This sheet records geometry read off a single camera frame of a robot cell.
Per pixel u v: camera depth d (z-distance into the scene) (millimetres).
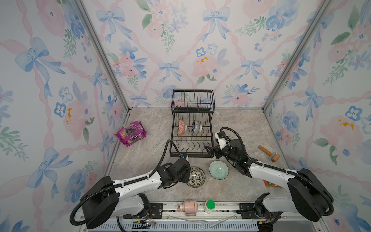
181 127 952
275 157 924
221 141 746
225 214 735
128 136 957
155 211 745
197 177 838
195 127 953
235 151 663
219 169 859
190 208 679
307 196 424
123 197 445
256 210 668
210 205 678
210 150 752
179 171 633
